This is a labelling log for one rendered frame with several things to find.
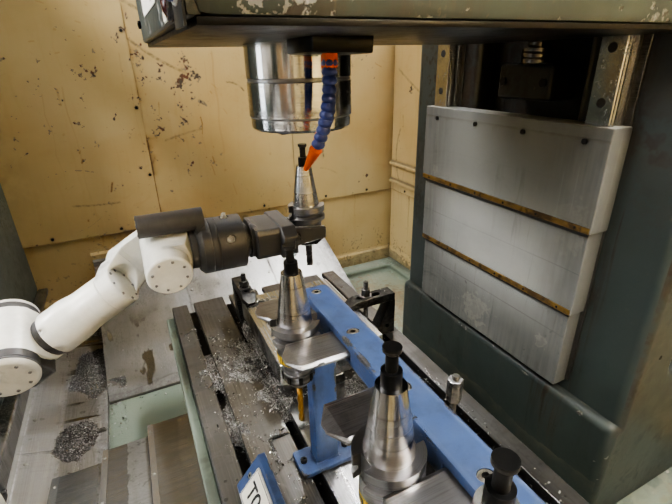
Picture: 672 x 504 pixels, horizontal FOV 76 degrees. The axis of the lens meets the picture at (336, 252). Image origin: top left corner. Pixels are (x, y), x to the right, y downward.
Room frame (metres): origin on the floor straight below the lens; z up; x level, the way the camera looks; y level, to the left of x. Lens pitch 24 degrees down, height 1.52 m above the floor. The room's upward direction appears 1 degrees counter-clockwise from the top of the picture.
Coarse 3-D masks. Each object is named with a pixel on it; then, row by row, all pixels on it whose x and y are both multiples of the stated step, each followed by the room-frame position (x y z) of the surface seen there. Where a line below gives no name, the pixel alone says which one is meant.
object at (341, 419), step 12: (348, 396) 0.33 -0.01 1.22; (360, 396) 0.33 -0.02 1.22; (324, 408) 0.32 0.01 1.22; (336, 408) 0.32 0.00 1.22; (348, 408) 0.32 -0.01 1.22; (360, 408) 0.32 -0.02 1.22; (324, 420) 0.30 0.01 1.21; (336, 420) 0.30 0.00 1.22; (348, 420) 0.30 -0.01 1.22; (360, 420) 0.30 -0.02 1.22; (336, 432) 0.29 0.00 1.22; (348, 432) 0.29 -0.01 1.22; (348, 444) 0.28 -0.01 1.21
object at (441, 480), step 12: (444, 468) 0.25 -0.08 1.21; (420, 480) 0.24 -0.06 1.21; (432, 480) 0.24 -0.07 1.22; (444, 480) 0.24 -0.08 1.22; (456, 480) 0.24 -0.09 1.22; (396, 492) 0.23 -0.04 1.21; (408, 492) 0.23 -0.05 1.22; (420, 492) 0.23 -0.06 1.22; (432, 492) 0.23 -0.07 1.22; (444, 492) 0.23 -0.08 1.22; (456, 492) 0.23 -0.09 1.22
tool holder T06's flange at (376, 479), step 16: (352, 448) 0.26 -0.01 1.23; (416, 448) 0.26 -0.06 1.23; (352, 464) 0.26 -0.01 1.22; (368, 464) 0.25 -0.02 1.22; (416, 464) 0.25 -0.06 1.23; (368, 480) 0.24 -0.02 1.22; (384, 480) 0.23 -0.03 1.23; (400, 480) 0.23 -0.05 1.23; (416, 480) 0.24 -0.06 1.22; (368, 496) 0.24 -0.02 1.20
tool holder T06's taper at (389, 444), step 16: (384, 400) 0.25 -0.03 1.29; (400, 400) 0.25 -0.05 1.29; (368, 416) 0.26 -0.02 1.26; (384, 416) 0.25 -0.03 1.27; (400, 416) 0.25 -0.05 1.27; (368, 432) 0.26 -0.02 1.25; (384, 432) 0.25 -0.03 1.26; (400, 432) 0.25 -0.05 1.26; (368, 448) 0.25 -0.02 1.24; (384, 448) 0.24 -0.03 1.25; (400, 448) 0.24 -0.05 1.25; (384, 464) 0.24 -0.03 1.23; (400, 464) 0.24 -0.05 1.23
